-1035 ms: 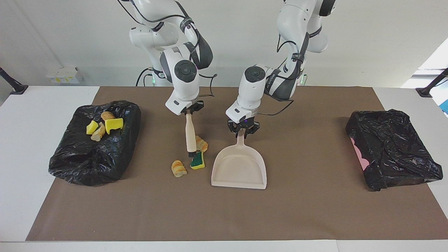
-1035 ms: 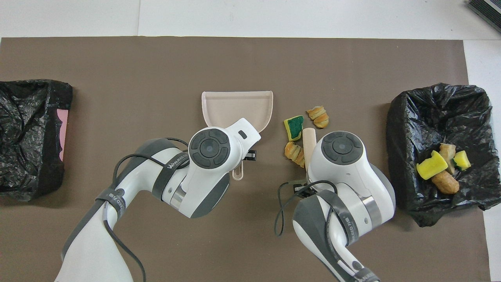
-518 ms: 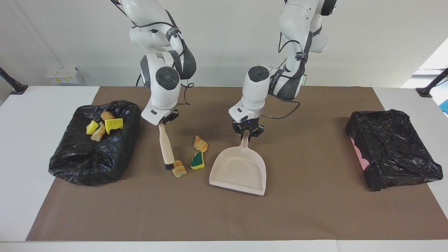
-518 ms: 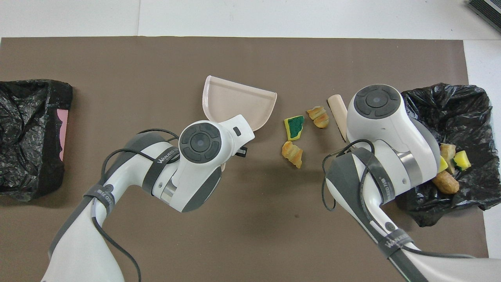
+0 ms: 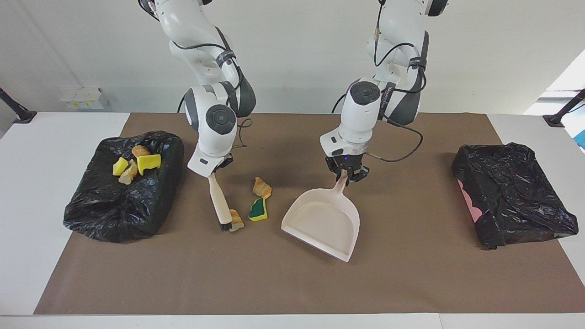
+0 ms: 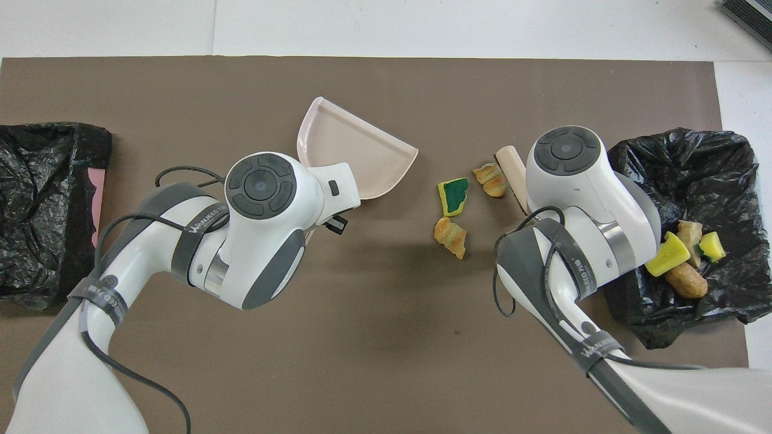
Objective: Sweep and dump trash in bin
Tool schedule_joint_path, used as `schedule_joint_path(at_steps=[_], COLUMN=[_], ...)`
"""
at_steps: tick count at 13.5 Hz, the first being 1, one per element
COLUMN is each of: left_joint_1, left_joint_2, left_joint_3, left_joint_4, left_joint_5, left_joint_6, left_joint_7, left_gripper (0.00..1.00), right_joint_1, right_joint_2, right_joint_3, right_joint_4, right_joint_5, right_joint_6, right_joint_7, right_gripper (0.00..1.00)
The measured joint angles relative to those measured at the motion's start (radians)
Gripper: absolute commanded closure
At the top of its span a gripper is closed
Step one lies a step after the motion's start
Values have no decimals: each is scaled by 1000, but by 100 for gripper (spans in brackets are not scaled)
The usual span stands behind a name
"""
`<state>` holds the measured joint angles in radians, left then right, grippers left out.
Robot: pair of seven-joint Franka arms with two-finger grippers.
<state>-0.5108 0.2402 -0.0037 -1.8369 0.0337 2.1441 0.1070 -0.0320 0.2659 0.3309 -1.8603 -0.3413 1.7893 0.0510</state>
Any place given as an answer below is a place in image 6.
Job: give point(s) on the beige plastic dustpan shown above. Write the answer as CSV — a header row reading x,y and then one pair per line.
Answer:
x,y
362,157

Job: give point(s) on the golden croissant piece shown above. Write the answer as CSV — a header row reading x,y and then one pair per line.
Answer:
x,y
451,237
490,179

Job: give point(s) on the green topped yellow sponge piece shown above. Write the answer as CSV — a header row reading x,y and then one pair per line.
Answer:
x,y
453,196

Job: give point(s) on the beige hand brush black bristles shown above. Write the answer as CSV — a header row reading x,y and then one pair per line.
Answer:
x,y
512,172

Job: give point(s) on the plain yellow sponge piece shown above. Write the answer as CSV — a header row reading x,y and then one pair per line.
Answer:
x,y
666,256

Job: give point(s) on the pale bread chunk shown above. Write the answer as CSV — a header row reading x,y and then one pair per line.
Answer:
x,y
690,234

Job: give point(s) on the brown bread roll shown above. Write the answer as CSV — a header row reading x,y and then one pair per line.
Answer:
x,y
686,282

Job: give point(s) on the small yellow green sponge piece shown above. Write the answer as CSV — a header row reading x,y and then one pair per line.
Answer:
x,y
712,246

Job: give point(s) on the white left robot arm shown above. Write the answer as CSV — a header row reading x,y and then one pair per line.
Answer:
x,y
259,241

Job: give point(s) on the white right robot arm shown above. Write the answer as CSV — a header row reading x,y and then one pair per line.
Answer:
x,y
573,181

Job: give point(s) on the pink bin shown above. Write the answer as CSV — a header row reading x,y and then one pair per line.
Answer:
x,y
96,199

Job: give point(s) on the black bag on pink bin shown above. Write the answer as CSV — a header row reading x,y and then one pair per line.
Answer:
x,y
42,181

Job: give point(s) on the large black bag lined bin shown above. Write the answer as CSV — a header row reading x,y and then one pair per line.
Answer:
x,y
711,181

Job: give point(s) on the brown table mat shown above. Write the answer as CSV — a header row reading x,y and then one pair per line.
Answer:
x,y
362,361

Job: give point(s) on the black ribbed device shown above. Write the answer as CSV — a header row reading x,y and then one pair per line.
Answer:
x,y
754,18

